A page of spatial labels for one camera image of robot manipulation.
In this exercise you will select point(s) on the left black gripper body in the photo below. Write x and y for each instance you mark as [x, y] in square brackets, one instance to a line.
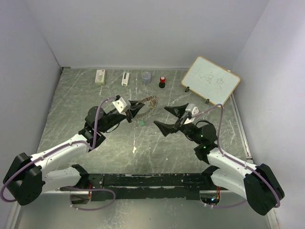
[114, 119]

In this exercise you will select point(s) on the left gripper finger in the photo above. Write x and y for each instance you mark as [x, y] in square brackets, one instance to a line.
[137, 103]
[134, 110]

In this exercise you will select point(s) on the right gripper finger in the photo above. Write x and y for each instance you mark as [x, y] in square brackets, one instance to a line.
[177, 111]
[167, 129]

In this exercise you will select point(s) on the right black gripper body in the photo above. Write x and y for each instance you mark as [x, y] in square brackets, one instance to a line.
[189, 130]

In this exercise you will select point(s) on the green tagged key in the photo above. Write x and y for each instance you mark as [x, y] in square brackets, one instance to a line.
[142, 123]

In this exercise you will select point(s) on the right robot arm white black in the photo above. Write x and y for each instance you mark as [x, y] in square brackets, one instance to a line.
[256, 184]

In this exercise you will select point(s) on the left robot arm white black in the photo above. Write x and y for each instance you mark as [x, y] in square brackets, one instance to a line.
[30, 176]

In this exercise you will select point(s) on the white stapler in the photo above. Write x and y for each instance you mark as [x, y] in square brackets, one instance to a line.
[125, 79]

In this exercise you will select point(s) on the clear cup of paperclips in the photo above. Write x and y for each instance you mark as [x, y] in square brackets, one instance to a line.
[146, 77]

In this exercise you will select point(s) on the red black stamp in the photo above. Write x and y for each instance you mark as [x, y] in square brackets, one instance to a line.
[162, 82]

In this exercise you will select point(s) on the green white staples box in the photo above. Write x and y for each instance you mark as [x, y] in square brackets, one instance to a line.
[100, 77]

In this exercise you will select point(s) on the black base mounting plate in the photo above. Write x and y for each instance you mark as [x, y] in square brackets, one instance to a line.
[189, 186]

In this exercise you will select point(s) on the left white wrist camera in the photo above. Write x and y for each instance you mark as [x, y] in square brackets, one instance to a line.
[122, 105]

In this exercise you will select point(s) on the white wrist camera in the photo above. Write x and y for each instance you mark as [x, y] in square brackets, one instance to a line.
[122, 105]
[190, 110]

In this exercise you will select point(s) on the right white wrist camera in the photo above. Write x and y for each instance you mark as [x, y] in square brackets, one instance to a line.
[190, 110]

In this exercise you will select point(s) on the small whiteboard yellow frame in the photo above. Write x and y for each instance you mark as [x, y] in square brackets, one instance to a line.
[210, 81]

